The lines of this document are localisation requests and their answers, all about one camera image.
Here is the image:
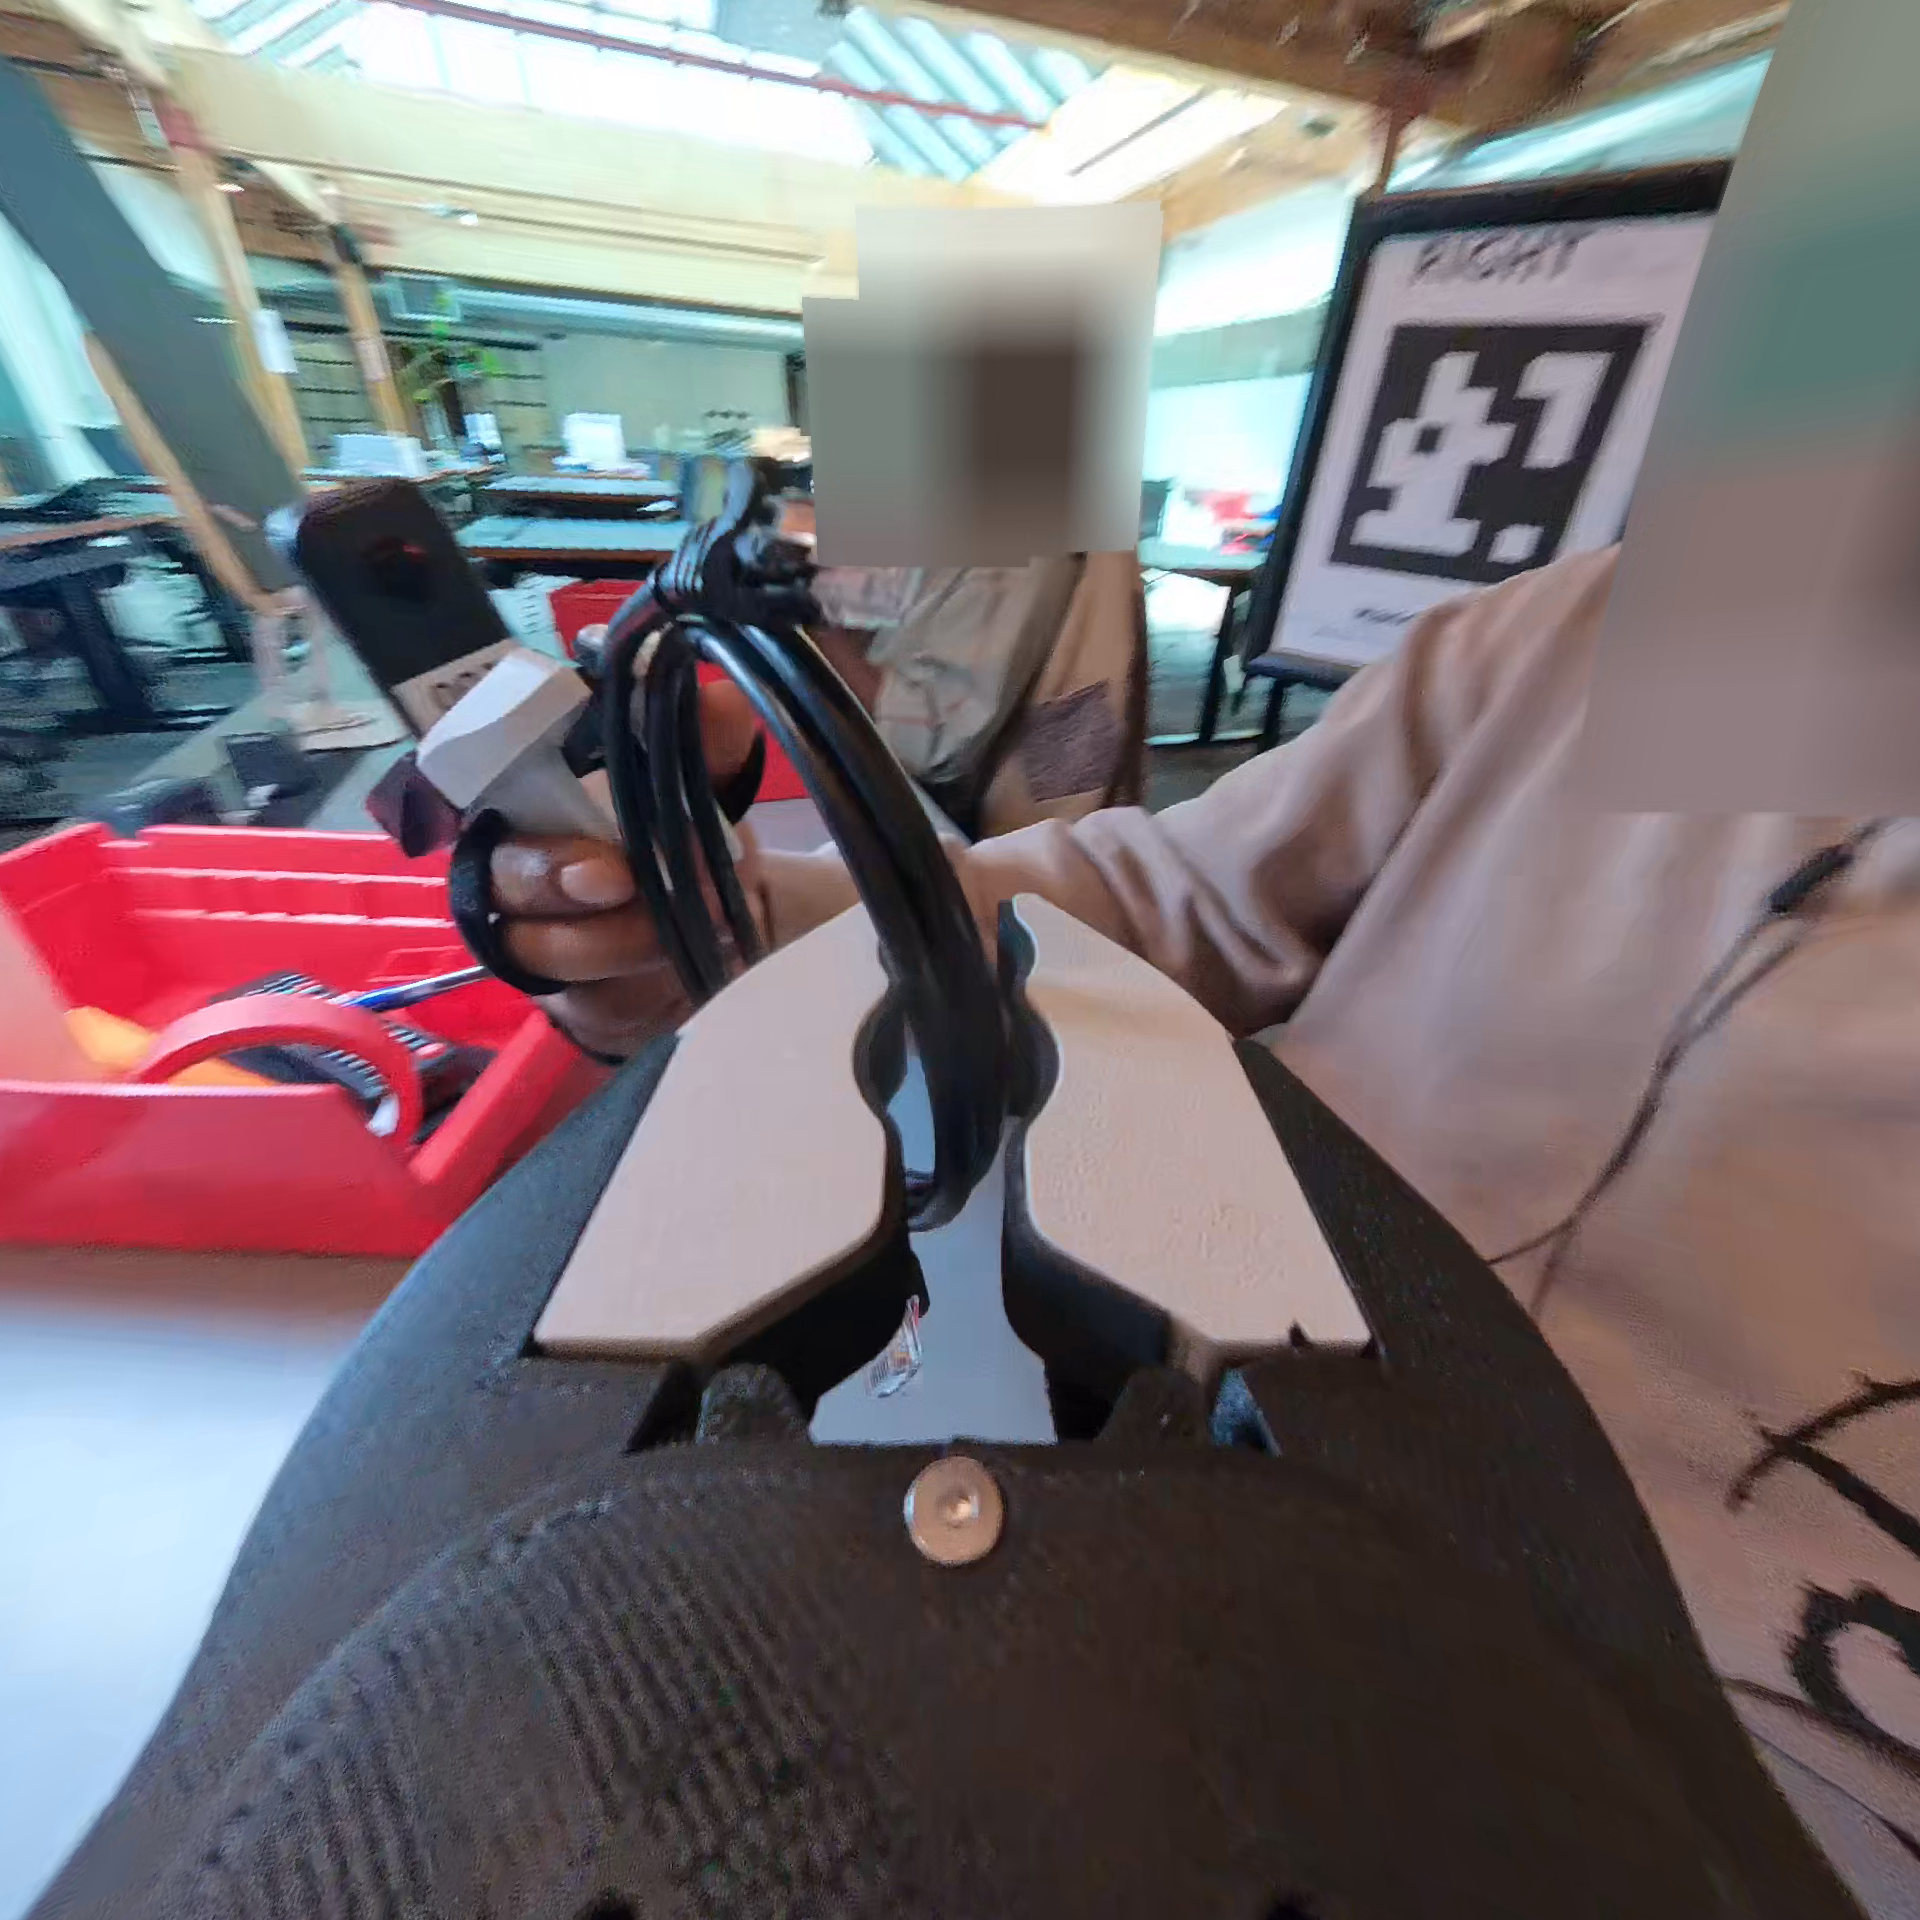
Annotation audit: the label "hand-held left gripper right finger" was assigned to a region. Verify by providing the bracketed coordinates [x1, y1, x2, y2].
[997, 895, 1373, 1358]

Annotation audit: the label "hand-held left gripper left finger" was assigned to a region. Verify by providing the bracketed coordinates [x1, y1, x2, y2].
[532, 897, 924, 1367]

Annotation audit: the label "black ethernet cable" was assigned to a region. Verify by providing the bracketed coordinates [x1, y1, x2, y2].
[597, 457, 1040, 1400]

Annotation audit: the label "black calculator coloured keys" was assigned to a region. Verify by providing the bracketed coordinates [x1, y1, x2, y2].
[210, 971, 459, 1118]

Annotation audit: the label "red tape roll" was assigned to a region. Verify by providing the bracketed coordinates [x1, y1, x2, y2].
[126, 989, 426, 1149]

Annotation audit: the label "orange plastic tool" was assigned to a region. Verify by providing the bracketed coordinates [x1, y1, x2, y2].
[59, 1002, 248, 1089]

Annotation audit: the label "black framed marker sign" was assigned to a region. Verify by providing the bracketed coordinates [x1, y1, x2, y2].
[1242, 161, 1734, 695]

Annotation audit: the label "black board wooden frame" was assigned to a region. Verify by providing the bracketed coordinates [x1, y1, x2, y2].
[0, 59, 308, 601]

